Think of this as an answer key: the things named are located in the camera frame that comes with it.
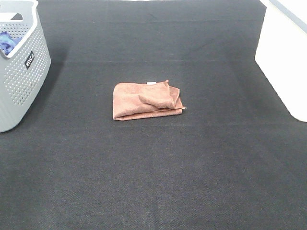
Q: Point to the brown microfibre towel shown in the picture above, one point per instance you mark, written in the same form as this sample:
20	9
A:
138	101

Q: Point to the grey perforated laundry basket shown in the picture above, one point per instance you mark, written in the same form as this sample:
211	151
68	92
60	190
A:
24	70

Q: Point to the white plastic bin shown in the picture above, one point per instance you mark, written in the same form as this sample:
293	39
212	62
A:
281	53

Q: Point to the blue cloth in basket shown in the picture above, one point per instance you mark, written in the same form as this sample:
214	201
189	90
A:
7	42

